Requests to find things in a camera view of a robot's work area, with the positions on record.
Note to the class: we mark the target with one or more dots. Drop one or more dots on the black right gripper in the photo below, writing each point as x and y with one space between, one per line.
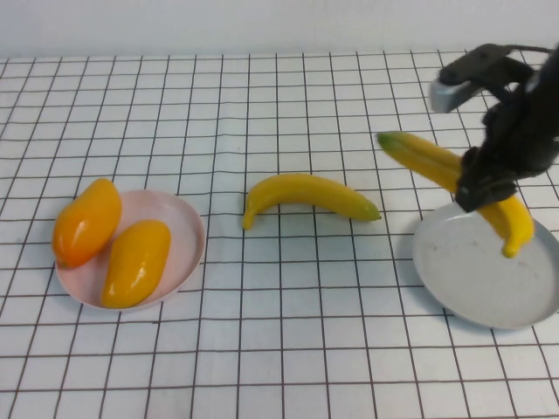
519 135

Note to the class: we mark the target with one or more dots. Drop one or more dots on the yellow banana green stem end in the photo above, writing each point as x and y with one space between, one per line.
419 155

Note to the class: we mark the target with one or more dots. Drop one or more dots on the yellow banana green tip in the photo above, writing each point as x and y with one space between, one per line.
305 187

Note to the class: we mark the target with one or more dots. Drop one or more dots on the yellow mango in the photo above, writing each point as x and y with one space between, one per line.
135 262

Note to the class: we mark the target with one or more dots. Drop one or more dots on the orange mango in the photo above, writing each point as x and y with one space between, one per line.
85 222

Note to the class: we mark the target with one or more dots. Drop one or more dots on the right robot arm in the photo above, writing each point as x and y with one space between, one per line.
551 78

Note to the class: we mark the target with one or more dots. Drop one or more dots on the grey round plate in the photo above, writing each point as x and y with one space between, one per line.
458 283

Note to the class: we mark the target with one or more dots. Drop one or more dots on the pink round plate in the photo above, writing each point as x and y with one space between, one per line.
183 227

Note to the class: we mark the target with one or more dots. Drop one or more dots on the white grid tablecloth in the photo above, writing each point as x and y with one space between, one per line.
218 109

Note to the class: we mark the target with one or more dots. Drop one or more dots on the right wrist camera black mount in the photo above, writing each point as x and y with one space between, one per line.
471 65

